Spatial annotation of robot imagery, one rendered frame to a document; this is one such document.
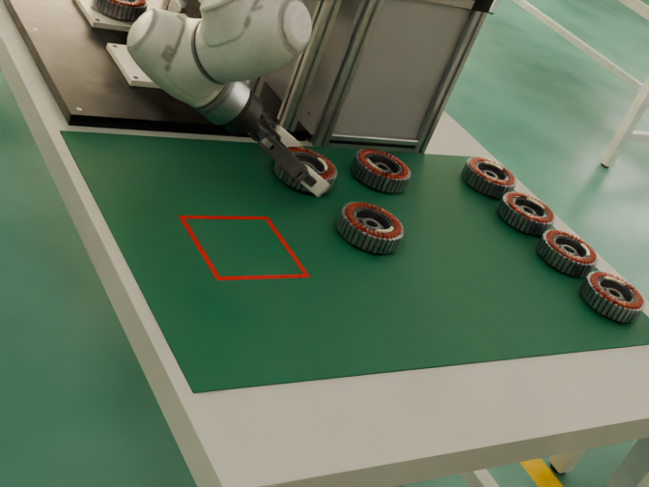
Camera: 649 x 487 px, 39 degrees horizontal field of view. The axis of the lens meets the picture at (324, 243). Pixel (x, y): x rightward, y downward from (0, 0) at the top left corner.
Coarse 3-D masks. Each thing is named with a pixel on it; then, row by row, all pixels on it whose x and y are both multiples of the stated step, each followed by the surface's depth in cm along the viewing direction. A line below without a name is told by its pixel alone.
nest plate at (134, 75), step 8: (112, 48) 177; (120, 48) 178; (112, 56) 177; (120, 56) 176; (128, 56) 177; (120, 64) 173; (128, 64) 174; (128, 72) 171; (136, 72) 172; (128, 80) 170; (136, 80) 169; (144, 80) 170; (160, 88) 173
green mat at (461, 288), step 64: (128, 192) 143; (192, 192) 150; (256, 192) 157; (384, 192) 174; (448, 192) 183; (128, 256) 129; (192, 256) 135; (256, 256) 141; (320, 256) 147; (384, 256) 154; (448, 256) 161; (512, 256) 170; (192, 320) 123; (256, 320) 127; (320, 320) 132; (384, 320) 138; (448, 320) 144; (512, 320) 151; (576, 320) 158; (640, 320) 166; (192, 384) 112; (256, 384) 116
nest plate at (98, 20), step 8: (80, 0) 192; (88, 0) 193; (80, 8) 191; (88, 8) 190; (96, 8) 191; (88, 16) 187; (96, 16) 187; (104, 16) 189; (112, 16) 190; (96, 24) 186; (104, 24) 186; (112, 24) 187; (120, 24) 188; (128, 24) 190
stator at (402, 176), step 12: (360, 156) 174; (372, 156) 177; (384, 156) 179; (360, 168) 172; (372, 168) 172; (384, 168) 177; (396, 168) 177; (408, 168) 177; (360, 180) 173; (372, 180) 172; (384, 180) 172; (396, 180) 172; (408, 180) 175; (396, 192) 174
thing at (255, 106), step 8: (256, 96) 152; (248, 104) 150; (256, 104) 151; (240, 112) 150; (248, 112) 150; (256, 112) 151; (232, 120) 150; (240, 120) 150; (248, 120) 150; (256, 120) 151; (232, 128) 151; (240, 128) 151; (248, 128) 151; (256, 128) 152; (264, 128) 153; (256, 136) 153
